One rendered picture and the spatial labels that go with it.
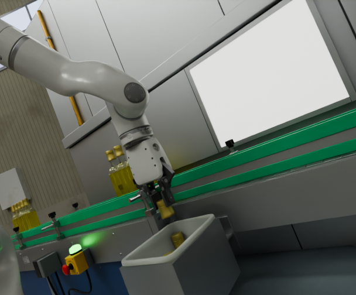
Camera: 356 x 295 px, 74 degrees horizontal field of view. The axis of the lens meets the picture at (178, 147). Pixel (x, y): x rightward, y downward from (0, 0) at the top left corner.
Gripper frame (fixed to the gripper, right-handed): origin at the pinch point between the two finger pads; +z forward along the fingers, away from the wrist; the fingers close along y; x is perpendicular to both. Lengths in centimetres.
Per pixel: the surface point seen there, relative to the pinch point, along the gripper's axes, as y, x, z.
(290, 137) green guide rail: -29.3, -18.8, -2.2
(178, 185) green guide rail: 8.2, -17.9, 0.3
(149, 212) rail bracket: 12.4, -5.3, 3.7
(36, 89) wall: 352, -165, -219
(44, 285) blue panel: 114, -5, 28
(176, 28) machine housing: -4, -37, -54
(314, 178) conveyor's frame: -30.8, -17.0, 8.4
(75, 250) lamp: 54, 0, 9
